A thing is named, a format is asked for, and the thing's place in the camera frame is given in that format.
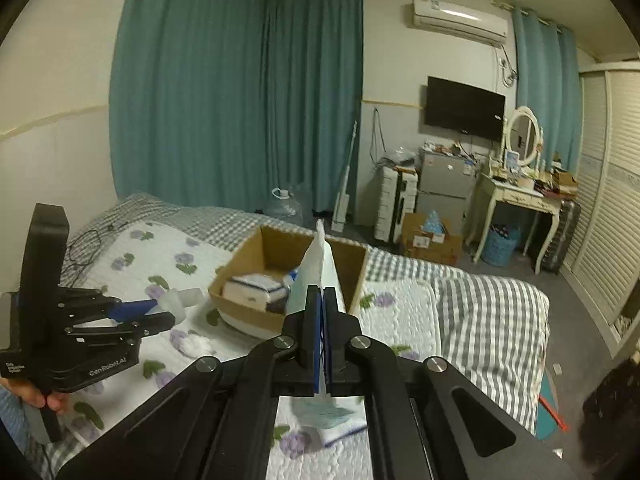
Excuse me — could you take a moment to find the white soft cloth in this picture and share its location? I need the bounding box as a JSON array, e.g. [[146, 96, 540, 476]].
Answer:
[[157, 288, 204, 325]]

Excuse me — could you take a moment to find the white blue tissue pack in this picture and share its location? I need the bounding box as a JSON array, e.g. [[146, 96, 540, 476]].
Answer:
[[285, 219, 350, 401]]

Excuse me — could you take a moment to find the person's left hand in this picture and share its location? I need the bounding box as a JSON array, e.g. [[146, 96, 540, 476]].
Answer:
[[1, 378, 70, 414]]

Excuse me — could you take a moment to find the white floral quilt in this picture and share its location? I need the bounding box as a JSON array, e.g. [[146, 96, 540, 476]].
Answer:
[[47, 224, 440, 479]]

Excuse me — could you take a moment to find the white book in box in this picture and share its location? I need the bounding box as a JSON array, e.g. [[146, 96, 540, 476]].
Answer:
[[221, 273, 288, 313]]

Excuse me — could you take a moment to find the cardboard box on bed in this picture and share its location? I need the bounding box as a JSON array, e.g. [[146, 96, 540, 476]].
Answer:
[[208, 226, 368, 339]]

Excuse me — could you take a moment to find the cardboard box on floor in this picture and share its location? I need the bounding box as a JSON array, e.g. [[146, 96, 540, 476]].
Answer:
[[400, 214, 462, 266]]

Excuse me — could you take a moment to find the white leaning mop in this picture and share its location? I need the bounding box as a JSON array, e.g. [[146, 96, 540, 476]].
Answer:
[[331, 120, 358, 233]]

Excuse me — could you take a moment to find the clear water jug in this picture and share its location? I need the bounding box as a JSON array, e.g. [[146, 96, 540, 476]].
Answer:
[[264, 188, 304, 226]]

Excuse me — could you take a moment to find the white suitcase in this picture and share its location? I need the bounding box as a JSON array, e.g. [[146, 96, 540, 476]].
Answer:
[[374, 166, 419, 244]]

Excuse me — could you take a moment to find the grey checked bed sheet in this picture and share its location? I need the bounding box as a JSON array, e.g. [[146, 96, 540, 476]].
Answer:
[[29, 194, 549, 479]]

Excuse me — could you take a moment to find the silver mini fridge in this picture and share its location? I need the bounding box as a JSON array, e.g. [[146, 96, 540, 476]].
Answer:
[[416, 151, 477, 235]]

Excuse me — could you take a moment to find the blue laundry basket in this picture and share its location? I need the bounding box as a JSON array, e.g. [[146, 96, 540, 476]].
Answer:
[[480, 224, 521, 268]]

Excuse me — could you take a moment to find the white dressing table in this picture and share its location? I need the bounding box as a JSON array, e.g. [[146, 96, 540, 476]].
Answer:
[[465, 174, 561, 275]]

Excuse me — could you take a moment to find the dark suitcase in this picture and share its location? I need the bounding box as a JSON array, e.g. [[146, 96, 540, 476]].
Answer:
[[541, 200, 582, 274]]

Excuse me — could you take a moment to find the large teal curtain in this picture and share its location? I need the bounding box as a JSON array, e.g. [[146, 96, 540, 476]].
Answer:
[[108, 0, 363, 211]]

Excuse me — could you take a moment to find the white louvered wardrobe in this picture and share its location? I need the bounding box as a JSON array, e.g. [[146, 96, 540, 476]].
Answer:
[[561, 61, 639, 356]]

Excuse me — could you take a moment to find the white oval vanity mirror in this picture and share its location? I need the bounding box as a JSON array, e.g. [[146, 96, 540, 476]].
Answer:
[[502, 106, 544, 169]]

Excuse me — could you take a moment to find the white air conditioner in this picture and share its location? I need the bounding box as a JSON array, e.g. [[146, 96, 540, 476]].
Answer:
[[412, 0, 509, 47]]

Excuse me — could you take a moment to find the teal curtain by wardrobe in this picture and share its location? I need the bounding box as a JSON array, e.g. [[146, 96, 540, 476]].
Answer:
[[512, 6, 582, 172]]

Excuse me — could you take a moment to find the black cable on bed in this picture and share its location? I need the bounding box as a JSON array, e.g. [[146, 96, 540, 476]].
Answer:
[[63, 220, 132, 281]]

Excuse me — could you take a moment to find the black wall television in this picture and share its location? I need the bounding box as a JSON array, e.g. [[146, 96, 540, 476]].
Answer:
[[424, 76, 506, 142]]

